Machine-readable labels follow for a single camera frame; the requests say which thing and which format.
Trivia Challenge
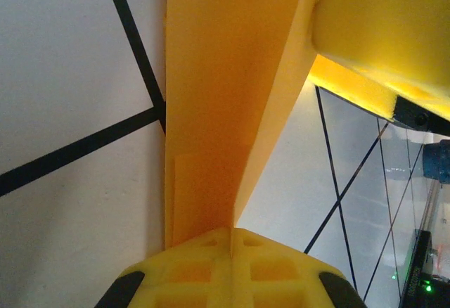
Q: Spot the dark blue mug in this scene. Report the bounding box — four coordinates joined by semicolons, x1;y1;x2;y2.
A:
421;139;450;186

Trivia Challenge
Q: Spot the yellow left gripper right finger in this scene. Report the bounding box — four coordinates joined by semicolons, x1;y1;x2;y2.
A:
230;226;368;308

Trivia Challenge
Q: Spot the orange square paper sheet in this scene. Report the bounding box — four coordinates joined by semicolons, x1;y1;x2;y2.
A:
163;0;356;250

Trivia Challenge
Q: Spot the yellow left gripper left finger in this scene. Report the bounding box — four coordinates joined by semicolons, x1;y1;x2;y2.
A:
94;226;233;308

